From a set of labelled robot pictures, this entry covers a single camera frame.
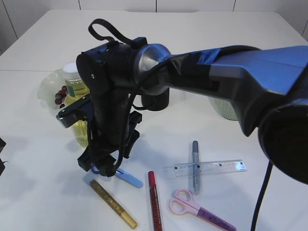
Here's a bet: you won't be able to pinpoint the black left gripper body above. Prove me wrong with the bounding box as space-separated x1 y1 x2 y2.
0 138 7 175

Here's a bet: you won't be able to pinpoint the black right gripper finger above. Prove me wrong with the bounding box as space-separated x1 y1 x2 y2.
77 144 96 171
96 154 124 177

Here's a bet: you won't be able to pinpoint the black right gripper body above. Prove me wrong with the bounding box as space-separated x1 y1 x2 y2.
76 41 140 159

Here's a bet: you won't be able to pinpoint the blue scissors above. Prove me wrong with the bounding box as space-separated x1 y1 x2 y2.
87 163 143 188

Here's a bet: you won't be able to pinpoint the yellow oil bottle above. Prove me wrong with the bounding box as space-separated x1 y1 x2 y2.
62 62 90 148

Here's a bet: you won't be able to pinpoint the red artificial grape bunch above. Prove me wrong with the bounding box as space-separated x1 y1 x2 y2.
54 85 68 108

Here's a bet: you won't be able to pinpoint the blue grey right robot arm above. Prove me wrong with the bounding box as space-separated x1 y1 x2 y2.
76 42 308 183

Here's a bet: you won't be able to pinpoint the gold glitter pen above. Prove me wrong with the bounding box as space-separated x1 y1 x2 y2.
90 180 138 229

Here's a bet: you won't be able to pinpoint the pale green wavy plate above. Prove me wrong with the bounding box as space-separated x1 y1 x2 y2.
37 69 65 117

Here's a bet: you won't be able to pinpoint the black mesh pen holder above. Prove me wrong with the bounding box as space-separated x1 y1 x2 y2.
141 88 169 111

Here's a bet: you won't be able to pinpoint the clear plastic ruler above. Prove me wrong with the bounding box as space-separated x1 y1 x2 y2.
163 159 247 179

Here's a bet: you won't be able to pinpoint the red glitter pen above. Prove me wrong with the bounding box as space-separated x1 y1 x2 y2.
148 171 163 231

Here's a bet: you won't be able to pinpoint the silver glitter pen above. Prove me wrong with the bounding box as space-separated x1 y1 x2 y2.
192 141 200 194

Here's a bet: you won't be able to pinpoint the green woven plastic basket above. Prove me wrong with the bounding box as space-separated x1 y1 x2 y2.
208 97 238 121

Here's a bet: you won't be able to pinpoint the pink scissors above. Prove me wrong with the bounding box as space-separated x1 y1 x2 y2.
169 189 237 231

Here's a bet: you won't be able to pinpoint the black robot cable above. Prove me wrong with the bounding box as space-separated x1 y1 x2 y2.
88 18 274 231

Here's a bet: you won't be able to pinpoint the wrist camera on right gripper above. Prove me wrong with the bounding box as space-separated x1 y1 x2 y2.
56 94 93 128

